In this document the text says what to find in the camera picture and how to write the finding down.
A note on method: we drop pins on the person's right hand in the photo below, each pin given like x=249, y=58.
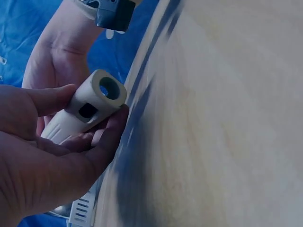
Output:
x=54, y=68

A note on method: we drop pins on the person's left hand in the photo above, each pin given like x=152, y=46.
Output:
x=35, y=170

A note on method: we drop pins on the black wrist band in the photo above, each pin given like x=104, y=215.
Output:
x=113, y=14

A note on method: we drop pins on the white slotted plastic piece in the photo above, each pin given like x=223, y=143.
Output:
x=81, y=209

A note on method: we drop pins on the person's right forearm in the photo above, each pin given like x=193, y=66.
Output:
x=68, y=26

